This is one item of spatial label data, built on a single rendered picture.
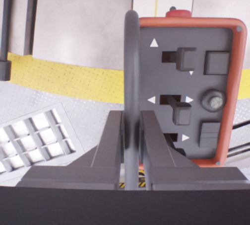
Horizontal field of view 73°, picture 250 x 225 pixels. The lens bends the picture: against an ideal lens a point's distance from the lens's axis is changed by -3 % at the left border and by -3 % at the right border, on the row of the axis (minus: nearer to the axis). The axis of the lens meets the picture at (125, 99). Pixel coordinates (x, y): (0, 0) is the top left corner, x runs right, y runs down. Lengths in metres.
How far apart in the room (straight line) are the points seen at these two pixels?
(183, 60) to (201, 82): 0.08
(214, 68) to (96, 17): 0.66
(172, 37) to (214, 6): 0.68
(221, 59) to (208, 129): 0.09
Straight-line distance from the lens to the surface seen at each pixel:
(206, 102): 0.25
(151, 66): 0.23
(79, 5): 0.86
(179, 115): 0.18
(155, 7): 0.45
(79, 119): 1.26
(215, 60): 0.24
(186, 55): 0.17
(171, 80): 0.23
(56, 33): 0.87
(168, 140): 0.24
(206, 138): 0.27
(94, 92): 1.17
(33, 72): 1.29
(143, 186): 1.09
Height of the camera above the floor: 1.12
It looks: 74 degrees down
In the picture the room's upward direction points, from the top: 175 degrees counter-clockwise
